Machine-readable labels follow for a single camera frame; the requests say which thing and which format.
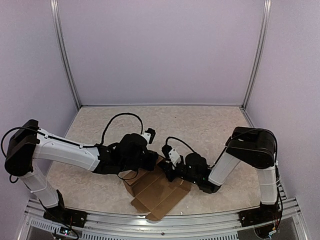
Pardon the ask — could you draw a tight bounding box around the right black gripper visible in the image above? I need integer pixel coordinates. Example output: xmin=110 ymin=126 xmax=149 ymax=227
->
xmin=155 ymin=158 xmax=200 ymax=186

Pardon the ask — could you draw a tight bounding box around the brown cardboard box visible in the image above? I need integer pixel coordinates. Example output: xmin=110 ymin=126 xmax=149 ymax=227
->
xmin=122 ymin=156 xmax=191 ymax=222

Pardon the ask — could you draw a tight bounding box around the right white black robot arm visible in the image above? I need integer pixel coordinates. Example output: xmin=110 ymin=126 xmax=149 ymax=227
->
xmin=159 ymin=126 xmax=279 ymax=222

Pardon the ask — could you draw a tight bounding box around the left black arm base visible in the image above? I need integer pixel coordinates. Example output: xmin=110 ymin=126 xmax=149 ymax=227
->
xmin=43 ymin=190 xmax=88 ymax=228

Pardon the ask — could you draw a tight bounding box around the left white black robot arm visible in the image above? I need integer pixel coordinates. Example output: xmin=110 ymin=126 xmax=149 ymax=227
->
xmin=2 ymin=119 xmax=159 ymax=223

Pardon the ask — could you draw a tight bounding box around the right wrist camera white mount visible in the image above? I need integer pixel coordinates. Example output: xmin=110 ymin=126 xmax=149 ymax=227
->
xmin=161 ymin=144 xmax=181 ymax=168

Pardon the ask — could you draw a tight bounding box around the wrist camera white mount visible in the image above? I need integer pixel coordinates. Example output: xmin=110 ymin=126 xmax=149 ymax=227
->
xmin=161 ymin=144 xmax=181 ymax=168
xmin=141 ymin=127 xmax=156 ymax=145

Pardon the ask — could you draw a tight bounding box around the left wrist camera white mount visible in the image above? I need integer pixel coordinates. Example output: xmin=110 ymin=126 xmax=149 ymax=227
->
xmin=141 ymin=127 xmax=156 ymax=145

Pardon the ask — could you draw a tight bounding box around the left black camera cable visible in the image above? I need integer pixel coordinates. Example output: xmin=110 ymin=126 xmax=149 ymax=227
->
xmin=0 ymin=112 xmax=145 ymax=161

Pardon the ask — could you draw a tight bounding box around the black camera cable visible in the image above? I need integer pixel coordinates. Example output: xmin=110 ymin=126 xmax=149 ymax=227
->
xmin=164 ymin=136 xmax=283 ymax=201
xmin=0 ymin=112 xmax=145 ymax=161

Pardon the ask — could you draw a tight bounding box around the right black camera cable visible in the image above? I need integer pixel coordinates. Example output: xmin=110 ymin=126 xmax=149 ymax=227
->
xmin=164 ymin=136 xmax=283 ymax=201

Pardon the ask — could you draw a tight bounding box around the front aluminium rail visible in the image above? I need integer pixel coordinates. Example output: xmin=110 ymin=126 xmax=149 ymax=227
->
xmin=16 ymin=198 xmax=311 ymax=240

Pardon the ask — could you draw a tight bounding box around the left aluminium frame post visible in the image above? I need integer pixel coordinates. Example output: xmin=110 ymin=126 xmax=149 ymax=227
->
xmin=50 ymin=0 xmax=82 ymax=111

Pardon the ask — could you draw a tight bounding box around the aluminium frame post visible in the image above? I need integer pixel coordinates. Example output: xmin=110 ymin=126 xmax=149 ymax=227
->
xmin=241 ymin=0 xmax=272 ymax=112
xmin=50 ymin=0 xmax=82 ymax=111

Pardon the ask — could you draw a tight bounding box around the right aluminium frame post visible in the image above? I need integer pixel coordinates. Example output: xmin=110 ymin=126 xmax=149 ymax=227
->
xmin=241 ymin=0 xmax=272 ymax=112

